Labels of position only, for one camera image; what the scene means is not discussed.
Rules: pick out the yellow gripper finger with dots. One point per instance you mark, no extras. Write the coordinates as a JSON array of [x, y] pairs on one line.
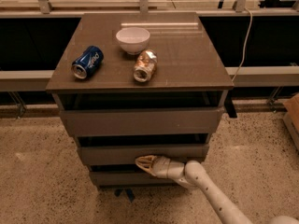
[[148, 170], [145, 161]]

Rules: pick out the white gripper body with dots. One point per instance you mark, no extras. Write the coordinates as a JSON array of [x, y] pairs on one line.
[[161, 166]]

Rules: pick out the grey drawer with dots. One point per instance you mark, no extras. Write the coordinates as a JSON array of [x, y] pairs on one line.
[[141, 122], [119, 150], [124, 175]]

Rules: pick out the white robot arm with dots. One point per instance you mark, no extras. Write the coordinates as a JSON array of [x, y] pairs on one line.
[[192, 175]]

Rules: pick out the grey bottom drawer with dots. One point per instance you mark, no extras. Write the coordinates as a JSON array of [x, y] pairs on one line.
[[124, 175]]

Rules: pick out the grey top drawer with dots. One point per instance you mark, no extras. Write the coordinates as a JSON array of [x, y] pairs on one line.
[[141, 122]]

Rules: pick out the grey drawer cabinet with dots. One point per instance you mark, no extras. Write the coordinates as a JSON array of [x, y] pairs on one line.
[[189, 71]]

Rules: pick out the blue tape cross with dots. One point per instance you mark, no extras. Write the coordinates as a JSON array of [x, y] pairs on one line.
[[128, 193]]

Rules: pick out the crumpled gold can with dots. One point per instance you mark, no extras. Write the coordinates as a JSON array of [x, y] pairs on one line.
[[145, 65]]

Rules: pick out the blue pepsi can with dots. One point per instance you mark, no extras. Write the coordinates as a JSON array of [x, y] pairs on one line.
[[87, 63]]

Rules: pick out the white ceramic bowl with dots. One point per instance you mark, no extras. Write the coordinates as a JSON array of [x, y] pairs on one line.
[[133, 40]]

